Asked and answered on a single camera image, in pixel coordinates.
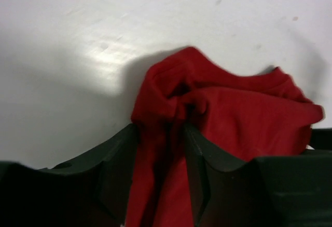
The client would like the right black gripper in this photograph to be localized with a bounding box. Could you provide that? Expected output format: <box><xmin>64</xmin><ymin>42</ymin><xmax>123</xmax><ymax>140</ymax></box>
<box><xmin>307</xmin><ymin>128</ymin><xmax>332</xmax><ymax>150</ymax></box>

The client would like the red t-shirt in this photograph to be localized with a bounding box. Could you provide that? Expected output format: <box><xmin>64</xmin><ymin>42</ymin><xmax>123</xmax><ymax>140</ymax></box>
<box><xmin>126</xmin><ymin>47</ymin><xmax>324</xmax><ymax>226</ymax></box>

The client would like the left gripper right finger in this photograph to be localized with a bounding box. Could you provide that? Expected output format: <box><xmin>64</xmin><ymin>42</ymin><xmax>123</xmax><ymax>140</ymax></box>
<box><xmin>184</xmin><ymin>124</ymin><xmax>331</xmax><ymax>226</ymax></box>

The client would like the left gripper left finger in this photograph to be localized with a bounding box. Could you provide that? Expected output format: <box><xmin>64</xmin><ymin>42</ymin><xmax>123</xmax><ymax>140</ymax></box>
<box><xmin>1</xmin><ymin>124</ymin><xmax>137</xmax><ymax>226</ymax></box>

